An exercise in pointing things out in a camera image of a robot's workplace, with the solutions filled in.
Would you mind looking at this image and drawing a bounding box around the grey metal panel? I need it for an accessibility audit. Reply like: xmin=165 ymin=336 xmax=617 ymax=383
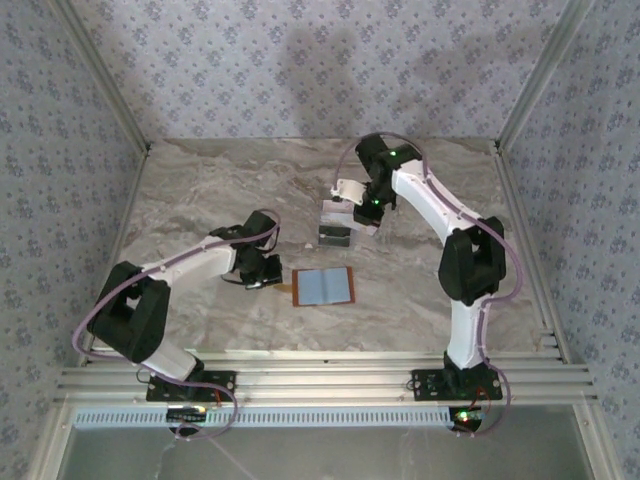
xmin=59 ymin=427 xmax=594 ymax=480

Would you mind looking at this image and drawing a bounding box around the aluminium corner post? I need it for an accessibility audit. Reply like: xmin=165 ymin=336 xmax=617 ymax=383
xmin=492 ymin=0 xmax=599 ymax=151
xmin=49 ymin=0 xmax=154 ymax=154

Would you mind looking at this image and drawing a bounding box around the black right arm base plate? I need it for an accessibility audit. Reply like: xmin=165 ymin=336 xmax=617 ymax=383
xmin=410 ymin=368 xmax=503 ymax=401

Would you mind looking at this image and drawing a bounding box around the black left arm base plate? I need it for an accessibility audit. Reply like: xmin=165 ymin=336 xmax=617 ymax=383
xmin=146 ymin=368 xmax=237 ymax=403

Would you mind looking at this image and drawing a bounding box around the grey slotted cable duct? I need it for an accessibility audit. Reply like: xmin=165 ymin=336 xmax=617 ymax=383
xmin=74 ymin=410 xmax=454 ymax=429

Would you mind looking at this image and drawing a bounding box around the black controller board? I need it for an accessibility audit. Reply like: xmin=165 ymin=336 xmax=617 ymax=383
xmin=449 ymin=407 xmax=489 ymax=432
xmin=167 ymin=407 xmax=209 ymax=424

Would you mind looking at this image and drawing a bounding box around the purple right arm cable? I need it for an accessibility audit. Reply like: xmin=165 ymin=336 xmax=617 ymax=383
xmin=333 ymin=130 xmax=525 ymax=439

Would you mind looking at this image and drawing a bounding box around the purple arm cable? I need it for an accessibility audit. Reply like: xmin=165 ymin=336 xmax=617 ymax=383
xmin=333 ymin=130 xmax=525 ymax=439
xmin=72 ymin=208 xmax=282 ymax=444

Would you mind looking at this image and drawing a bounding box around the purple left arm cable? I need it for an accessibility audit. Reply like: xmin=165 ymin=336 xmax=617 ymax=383
xmin=72 ymin=208 xmax=282 ymax=444

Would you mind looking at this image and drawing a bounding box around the aluminium front rail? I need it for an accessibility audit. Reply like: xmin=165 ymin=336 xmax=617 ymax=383
xmin=87 ymin=348 xmax=571 ymax=366
xmin=57 ymin=366 xmax=596 ymax=386
xmin=52 ymin=385 xmax=600 ymax=406

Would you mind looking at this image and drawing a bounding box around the aluminium lower post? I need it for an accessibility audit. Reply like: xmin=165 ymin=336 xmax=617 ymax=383
xmin=29 ymin=404 xmax=76 ymax=480
xmin=572 ymin=404 xmax=619 ymax=480

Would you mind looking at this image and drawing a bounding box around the aluminium side rail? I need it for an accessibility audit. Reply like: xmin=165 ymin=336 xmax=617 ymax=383
xmin=492 ymin=142 xmax=571 ymax=364
xmin=77 ymin=147 xmax=154 ymax=366

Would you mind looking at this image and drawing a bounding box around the pale pink credit card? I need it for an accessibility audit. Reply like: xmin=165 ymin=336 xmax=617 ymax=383
xmin=322 ymin=199 xmax=357 ymax=228

